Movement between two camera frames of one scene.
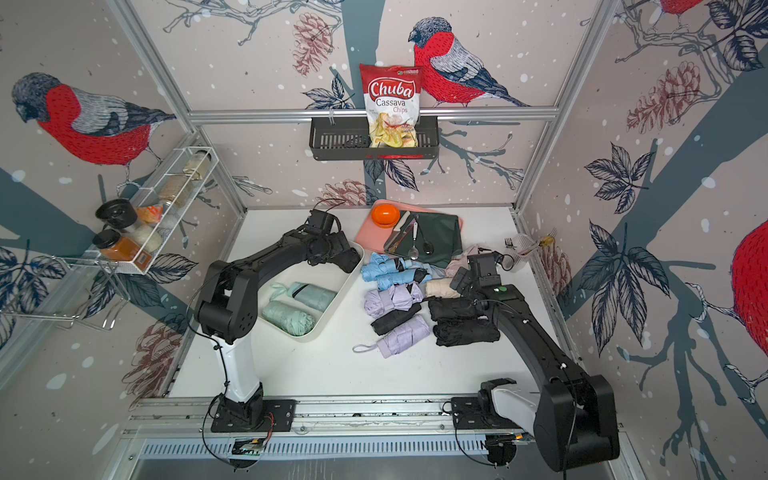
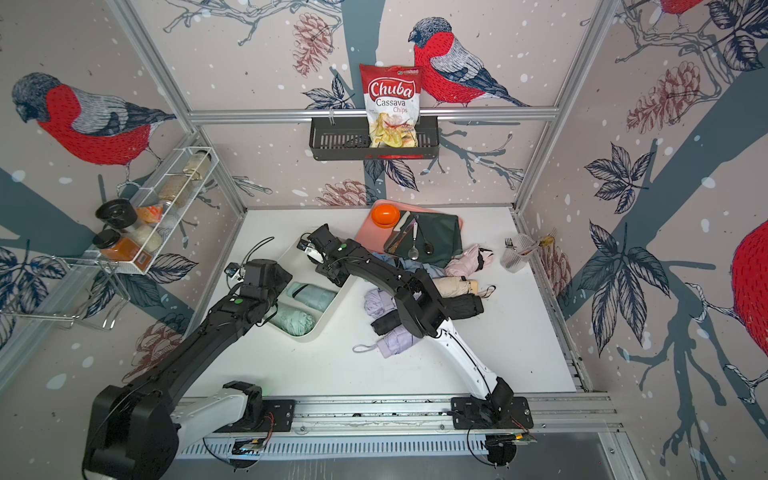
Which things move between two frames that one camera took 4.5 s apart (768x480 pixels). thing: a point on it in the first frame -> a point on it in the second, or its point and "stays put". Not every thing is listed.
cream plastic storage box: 303,303 stays put
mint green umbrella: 305,294 stays put
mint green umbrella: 288,319 stays put
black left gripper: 339,247 -> 281,282
